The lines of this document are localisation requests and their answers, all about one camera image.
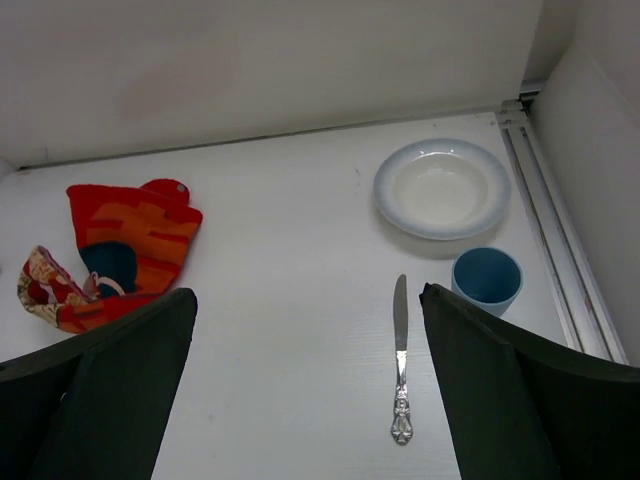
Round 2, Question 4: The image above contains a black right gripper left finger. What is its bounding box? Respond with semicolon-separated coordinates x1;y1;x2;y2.
1;288;198;479

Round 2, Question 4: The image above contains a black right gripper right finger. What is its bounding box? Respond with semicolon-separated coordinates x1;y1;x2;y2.
420;284;639;479

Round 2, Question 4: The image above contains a silver table knife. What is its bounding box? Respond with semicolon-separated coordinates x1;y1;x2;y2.
390;274;413;445

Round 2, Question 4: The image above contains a blue plastic cup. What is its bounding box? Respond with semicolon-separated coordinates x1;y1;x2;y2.
451;247;524;317

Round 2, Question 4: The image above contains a red patterned cloth placemat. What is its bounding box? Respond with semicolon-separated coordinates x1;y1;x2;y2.
17;179;203;334

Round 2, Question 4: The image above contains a white blue-rimmed plate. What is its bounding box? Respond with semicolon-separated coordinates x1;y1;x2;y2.
373;138;512;241

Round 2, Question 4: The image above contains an aluminium rail on table edge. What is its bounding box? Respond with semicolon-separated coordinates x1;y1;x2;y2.
495;80;629;364

